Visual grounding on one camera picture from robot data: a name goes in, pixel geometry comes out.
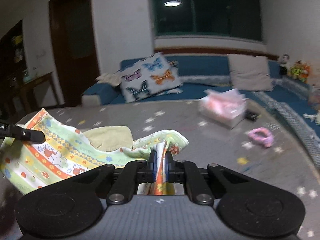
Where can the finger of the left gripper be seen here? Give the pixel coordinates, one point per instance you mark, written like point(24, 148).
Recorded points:
point(23, 134)

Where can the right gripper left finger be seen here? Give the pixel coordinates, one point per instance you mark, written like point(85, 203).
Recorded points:
point(127, 179)

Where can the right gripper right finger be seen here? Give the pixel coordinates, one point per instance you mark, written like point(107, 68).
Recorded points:
point(188, 174)

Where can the colourful patterned baby garment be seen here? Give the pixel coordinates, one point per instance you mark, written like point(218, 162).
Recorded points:
point(67, 152)

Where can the dark bookshelf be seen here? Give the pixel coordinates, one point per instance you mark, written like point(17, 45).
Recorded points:
point(13, 65)

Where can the wooden side table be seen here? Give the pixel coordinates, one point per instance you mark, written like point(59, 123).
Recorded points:
point(22, 98)

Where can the pink tissue box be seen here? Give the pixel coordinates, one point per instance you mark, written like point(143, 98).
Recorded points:
point(227, 108)

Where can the pink scrunchie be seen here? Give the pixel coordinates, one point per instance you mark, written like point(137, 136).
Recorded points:
point(262, 136)

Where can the cream lace cloth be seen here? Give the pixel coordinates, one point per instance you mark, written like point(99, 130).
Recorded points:
point(111, 79)

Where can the butterfly print pillow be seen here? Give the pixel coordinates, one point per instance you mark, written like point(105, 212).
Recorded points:
point(148, 77)

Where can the beige sofa cushion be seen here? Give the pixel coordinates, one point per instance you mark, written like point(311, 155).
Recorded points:
point(249, 72)

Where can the dark wooden door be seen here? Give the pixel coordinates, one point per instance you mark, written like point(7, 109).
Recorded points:
point(73, 44)

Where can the beige cloth on sofa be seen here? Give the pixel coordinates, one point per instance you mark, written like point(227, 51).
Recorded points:
point(313, 118)

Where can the panda plush toy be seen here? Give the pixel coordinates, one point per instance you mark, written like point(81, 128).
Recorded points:
point(283, 62)

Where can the orange fox plush toy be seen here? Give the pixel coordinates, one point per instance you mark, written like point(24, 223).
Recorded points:
point(304, 73)

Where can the green framed window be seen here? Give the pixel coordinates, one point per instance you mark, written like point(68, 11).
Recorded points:
point(230, 18)

